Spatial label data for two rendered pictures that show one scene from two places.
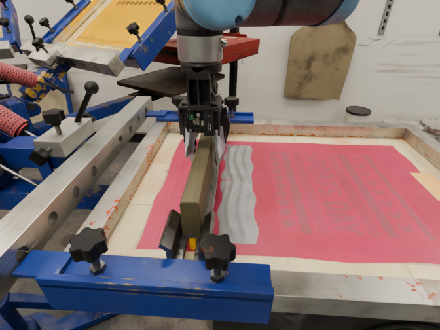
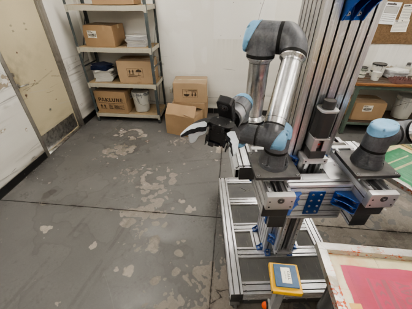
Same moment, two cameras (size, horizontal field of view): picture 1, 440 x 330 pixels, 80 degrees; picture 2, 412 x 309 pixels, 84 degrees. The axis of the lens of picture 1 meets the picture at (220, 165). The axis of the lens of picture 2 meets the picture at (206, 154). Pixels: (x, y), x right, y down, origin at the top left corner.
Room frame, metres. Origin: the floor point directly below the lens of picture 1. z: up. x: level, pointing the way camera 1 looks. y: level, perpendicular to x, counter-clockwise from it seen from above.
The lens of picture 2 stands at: (0.85, -1.07, 1.99)
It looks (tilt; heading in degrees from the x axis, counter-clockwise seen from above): 35 degrees down; 182
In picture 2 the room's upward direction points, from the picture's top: straight up
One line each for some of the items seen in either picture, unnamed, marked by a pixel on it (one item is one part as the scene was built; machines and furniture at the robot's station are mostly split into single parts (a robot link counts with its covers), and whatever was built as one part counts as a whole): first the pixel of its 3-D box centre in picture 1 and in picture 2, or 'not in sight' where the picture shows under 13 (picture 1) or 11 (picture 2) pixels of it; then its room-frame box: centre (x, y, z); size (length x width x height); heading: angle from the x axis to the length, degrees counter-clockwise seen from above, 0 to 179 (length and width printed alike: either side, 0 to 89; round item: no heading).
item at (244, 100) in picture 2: not in sight; (239, 107); (0.08, -0.97, 1.65); 0.11 x 0.08 x 0.09; 158
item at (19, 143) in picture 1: (49, 152); not in sight; (0.52, 0.39, 1.02); 0.17 x 0.06 x 0.05; 86
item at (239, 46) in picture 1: (205, 48); not in sight; (1.73, 0.09, 1.06); 0.61 x 0.46 x 0.12; 146
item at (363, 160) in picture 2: not in sight; (370, 154); (-0.14, -0.26, 1.31); 0.15 x 0.15 x 0.10
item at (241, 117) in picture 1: (205, 124); not in sight; (0.77, 0.05, 0.98); 0.30 x 0.05 x 0.07; 86
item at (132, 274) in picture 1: (160, 285); not in sight; (0.22, 0.08, 0.98); 0.30 x 0.05 x 0.07; 86
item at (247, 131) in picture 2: not in sight; (241, 132); (0.09, -0.96, 1.55); 0.11 x 0.08 x 0.11; 68
